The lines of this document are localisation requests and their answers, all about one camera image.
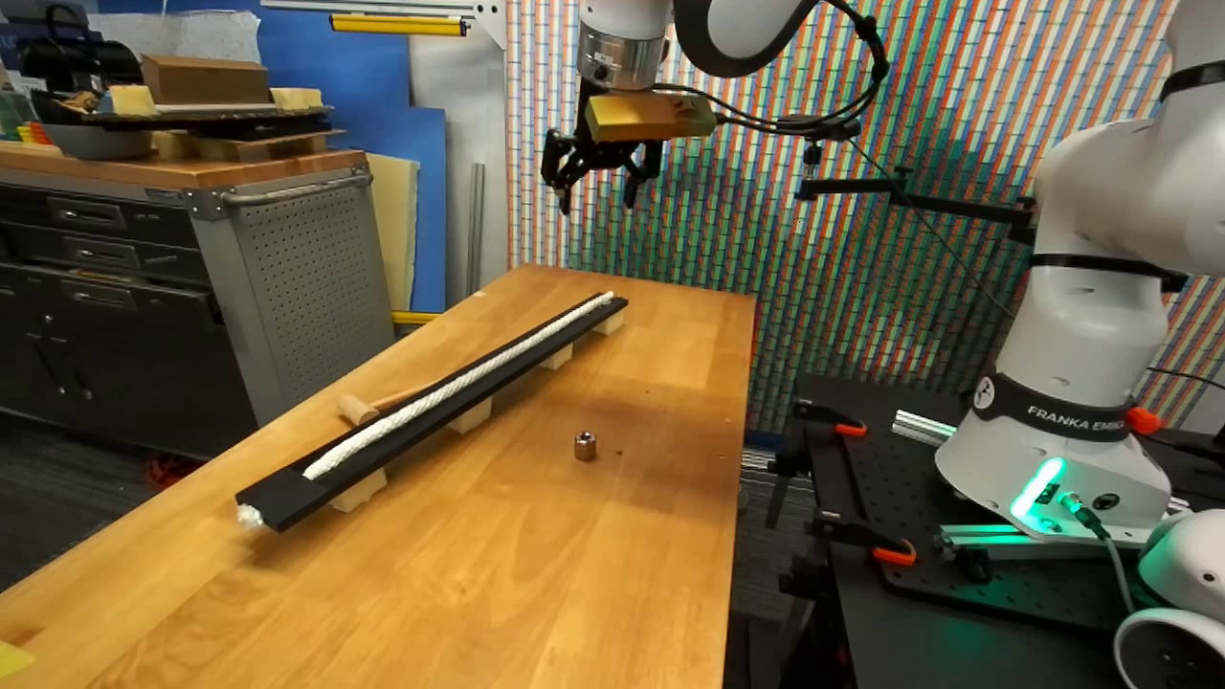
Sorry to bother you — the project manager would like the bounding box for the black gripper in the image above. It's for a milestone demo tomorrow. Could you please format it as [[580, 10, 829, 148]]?
[[540, 117, 667, 217]]

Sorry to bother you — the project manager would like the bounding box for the white braided rope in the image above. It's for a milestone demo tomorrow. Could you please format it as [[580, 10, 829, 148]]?
[[298, 288, 619, 487]]

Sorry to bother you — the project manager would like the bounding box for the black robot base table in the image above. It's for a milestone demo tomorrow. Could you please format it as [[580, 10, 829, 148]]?
[[794, 370, 1225, 689]]

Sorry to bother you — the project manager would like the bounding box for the grey metal pole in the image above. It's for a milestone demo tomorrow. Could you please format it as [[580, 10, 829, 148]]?
[[464, 162, 489, 297]]

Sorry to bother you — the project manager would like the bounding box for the white panel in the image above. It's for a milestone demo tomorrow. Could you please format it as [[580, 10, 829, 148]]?
[[411, 0, 515, 310]]

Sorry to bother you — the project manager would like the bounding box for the cream foam board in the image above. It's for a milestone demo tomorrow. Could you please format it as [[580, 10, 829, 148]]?
[[364, 148, 424, 319]]

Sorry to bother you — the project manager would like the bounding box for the yellow spirit level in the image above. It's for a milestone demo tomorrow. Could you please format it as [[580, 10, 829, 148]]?
[[327, 10, 471, 43]]

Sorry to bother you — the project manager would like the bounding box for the blue board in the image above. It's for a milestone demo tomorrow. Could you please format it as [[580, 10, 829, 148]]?
[[254, 0, 452, 319]]

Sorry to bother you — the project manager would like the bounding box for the cream foam block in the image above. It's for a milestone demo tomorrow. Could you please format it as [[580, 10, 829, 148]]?
[[274, 85, 327, 117], [105, 85, 160, 122]]

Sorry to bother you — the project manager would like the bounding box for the grey perforated tool cabinet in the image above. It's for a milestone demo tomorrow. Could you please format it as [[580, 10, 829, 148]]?
[[0, 142, 400, 466]]

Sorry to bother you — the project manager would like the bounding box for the wooden peg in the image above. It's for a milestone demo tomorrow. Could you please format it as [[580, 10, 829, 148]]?
[[336, 378, 429, 427]]

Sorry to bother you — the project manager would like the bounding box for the wooden box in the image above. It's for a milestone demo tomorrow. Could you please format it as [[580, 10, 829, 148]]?
[[140, 55, 280, 108]]

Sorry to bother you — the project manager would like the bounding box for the short silver bar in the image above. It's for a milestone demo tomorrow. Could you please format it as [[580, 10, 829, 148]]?
[[890, 404, 961, 449]]

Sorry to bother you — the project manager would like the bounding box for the long black bar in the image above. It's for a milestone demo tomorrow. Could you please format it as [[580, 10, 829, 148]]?
[[235, 292, 632, 535]]

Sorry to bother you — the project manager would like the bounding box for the black power tool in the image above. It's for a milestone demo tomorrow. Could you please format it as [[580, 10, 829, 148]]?
[[16, 5, 147, 97]]

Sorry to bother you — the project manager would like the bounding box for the white round device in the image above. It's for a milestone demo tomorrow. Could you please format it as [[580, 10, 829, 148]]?
[[1112, 504, 1225, 689]]

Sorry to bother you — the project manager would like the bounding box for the yellowish wrist camera box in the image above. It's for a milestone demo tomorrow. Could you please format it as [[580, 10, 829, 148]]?
[[582, 88, 720, 145]]

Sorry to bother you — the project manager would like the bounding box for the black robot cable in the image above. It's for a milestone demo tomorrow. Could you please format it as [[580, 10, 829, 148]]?
[[705, 0, 896, 145]]

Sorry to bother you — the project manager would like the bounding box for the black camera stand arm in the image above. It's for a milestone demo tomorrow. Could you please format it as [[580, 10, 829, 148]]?
[[794, 142, 1043, 244]]

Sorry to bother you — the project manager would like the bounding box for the orange handled clamp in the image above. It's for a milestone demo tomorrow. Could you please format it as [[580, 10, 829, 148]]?
[[790, 395, 872, 443], [811, 509, 922, 575]]

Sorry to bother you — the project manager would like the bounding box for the long metal rail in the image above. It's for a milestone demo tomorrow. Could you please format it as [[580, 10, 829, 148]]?
[[940, 515, 1160, 555]]

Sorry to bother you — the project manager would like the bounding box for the red handled clamp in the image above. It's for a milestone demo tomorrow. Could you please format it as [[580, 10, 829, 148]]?
[[1121, 401, 1171, 443]]

